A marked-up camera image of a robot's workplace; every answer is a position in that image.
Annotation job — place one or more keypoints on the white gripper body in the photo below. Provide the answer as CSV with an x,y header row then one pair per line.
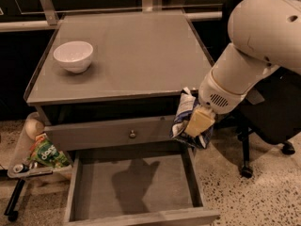
x,y
215,94

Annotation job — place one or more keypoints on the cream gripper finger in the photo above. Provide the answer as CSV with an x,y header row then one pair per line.
x,y
201,119

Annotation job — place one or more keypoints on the blue chip bag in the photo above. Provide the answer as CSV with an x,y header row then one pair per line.
x,y
187,104

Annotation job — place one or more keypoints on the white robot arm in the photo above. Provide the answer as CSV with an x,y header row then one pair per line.
x,y
264,36

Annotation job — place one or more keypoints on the closed grey top drawer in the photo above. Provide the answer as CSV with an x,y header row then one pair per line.
x,y
97,134

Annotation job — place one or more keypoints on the round metal drawer knob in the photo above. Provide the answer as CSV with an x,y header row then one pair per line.
x,y
132,134

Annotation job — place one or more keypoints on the grey drawer cabinet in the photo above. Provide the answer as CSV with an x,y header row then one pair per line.
x,y
140,65

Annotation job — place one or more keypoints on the open grey middle drawer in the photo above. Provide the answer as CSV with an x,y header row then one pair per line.
x,y
152,184

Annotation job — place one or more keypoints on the green snack bag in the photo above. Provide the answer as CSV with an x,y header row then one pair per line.
x,y
44,152

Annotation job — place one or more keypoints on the black office chair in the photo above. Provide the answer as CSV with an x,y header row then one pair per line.
x,y
271,111

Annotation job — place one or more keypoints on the white ceramic bowl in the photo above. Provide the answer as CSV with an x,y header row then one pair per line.
x,y
74,56

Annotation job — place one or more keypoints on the soda can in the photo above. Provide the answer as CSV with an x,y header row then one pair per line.
x,y
20,168

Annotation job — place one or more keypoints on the black stand leg with wheel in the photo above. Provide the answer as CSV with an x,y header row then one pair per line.
x,y
10,211

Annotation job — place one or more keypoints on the metal wall rail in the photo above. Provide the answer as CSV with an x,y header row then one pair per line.
x,y
26,15

